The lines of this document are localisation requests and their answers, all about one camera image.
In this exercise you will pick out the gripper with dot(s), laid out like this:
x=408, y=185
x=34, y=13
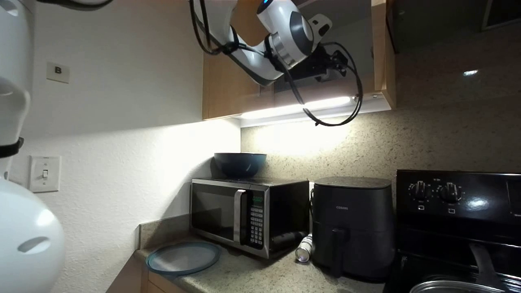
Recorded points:
x=306, y=67

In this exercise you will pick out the black air fryer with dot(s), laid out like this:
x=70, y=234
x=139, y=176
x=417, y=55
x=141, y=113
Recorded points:
x=358, y=228

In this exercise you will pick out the wooden cabinet door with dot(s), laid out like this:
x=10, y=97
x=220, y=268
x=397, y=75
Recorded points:
x=384, y=49

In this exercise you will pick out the white light switch plate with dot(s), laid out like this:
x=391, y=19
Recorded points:
x=44, y=174

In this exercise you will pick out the blue rimmed round lid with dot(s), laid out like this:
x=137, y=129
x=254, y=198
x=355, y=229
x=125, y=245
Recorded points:
x=183, y=258

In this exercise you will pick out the silver bottle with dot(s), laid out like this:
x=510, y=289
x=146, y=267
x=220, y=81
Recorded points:
x=304, y=249

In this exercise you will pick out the dark blue bowl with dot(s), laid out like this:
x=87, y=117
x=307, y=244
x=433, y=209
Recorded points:
x=240, y=165

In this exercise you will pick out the stove knob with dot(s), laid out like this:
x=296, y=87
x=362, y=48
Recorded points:
x=449, y=193
x=420, y=190

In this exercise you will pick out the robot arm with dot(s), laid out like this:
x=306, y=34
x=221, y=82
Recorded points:
x=253, y=61

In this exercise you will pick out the microwave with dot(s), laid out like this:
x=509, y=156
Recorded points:
x=281, y=211

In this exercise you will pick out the wooden wall cabinet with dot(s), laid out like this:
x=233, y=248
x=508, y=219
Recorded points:
x=228, y=89

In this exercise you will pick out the black stove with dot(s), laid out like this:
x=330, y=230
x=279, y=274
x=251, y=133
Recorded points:
x=460, y=228

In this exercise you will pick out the under-cabinet light strip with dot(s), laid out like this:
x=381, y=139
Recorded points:
x=285, y=109

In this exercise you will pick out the white wall label plate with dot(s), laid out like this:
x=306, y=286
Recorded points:
x=58, y=72

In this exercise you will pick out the microwave door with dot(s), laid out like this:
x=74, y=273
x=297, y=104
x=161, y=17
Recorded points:
x=211, y=211

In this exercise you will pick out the dark range hood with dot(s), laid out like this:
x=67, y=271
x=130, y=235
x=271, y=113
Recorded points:
x=439, y=20

